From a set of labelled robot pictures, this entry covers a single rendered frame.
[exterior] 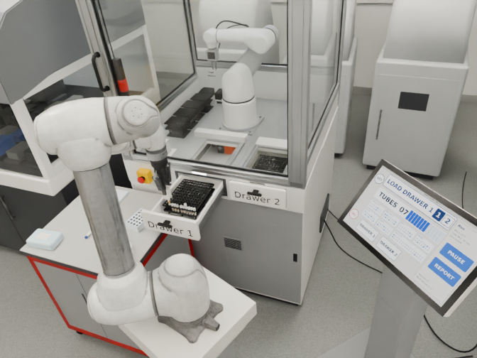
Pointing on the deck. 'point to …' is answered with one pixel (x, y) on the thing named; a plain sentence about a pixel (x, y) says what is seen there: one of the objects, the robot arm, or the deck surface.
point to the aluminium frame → (297, 83)
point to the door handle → (98, 72)
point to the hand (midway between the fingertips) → (167, 192)
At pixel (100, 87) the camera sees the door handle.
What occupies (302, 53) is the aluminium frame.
